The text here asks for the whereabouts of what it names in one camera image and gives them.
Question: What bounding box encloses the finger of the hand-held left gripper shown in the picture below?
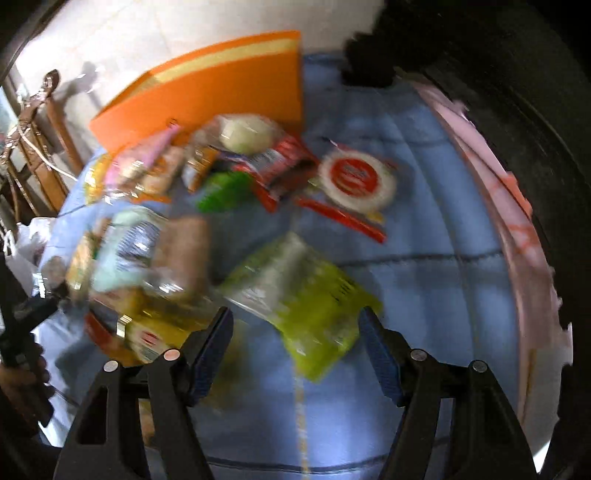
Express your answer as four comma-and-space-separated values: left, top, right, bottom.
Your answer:
16, 291, 70, 326

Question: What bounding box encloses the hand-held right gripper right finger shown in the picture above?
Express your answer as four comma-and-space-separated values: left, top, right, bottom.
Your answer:
358, 307, 539, 480

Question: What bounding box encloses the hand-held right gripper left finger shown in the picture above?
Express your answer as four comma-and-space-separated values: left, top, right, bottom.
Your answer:
53, 307, 236, 480

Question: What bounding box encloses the lime green snack packet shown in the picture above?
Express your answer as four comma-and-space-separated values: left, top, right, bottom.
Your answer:
219, 231, 384, 384

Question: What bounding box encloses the long red snack packet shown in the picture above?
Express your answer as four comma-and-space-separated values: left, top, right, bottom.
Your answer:
295, 196, 387, 244

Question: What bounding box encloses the person's left hand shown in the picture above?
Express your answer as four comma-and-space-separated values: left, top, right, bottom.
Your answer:
0, 353, 57, 418

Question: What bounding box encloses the orange yellow snack packet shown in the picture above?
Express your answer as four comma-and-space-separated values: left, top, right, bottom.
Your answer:
65, 231, 100, 296

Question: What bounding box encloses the white plastic bag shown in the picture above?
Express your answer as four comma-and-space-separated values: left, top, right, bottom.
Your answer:
7, 217, 58, 296

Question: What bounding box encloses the large yellow snack packet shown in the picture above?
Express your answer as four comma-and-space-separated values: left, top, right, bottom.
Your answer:
85, 286, 218, 365

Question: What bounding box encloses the red orange snack packet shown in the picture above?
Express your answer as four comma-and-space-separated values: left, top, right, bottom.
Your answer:
83, 309, 139, 365

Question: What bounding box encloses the pale green snack packet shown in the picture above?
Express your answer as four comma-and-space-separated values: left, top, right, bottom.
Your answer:
90, 208, 169, 294

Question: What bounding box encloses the brown snack packet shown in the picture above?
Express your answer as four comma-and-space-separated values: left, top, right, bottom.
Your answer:
150, 217, 213, 301

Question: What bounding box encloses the small yellow snack packet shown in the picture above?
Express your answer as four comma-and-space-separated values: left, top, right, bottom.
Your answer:
83, 154, 116, 206

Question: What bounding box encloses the wooden chair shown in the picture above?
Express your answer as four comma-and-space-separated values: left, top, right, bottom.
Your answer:
0, 69, 84, 217

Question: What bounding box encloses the blue quilted blanket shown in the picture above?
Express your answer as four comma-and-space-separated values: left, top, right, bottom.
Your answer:
34, 53, 532, 480

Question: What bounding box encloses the pink blanket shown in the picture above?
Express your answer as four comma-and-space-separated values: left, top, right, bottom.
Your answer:
411, 78, 575, 457

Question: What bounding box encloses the small green snack packet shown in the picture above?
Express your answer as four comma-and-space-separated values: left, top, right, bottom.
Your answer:
196, 171, 254, 210

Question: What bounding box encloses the round white red snack packet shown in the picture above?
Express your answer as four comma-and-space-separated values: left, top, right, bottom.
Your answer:
316, 143, 400, 224

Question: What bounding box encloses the pink snack packet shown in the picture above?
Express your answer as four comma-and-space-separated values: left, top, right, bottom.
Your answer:
108, 127, 181, 185

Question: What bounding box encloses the orange white snack packet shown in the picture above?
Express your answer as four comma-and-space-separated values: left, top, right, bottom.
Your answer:
182, 138, 220, 192

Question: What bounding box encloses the clear white bun packet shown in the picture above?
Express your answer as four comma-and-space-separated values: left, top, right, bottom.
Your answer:
215, 113, 284, 155

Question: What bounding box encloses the orange cardboard box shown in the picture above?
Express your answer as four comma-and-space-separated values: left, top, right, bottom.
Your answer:
89, 30, 304, 153

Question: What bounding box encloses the dark cloth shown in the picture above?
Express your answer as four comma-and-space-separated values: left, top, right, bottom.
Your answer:
341, 9, 407, 89

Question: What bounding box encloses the white cable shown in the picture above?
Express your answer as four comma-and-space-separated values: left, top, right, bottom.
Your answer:
16, 124, 81, 183

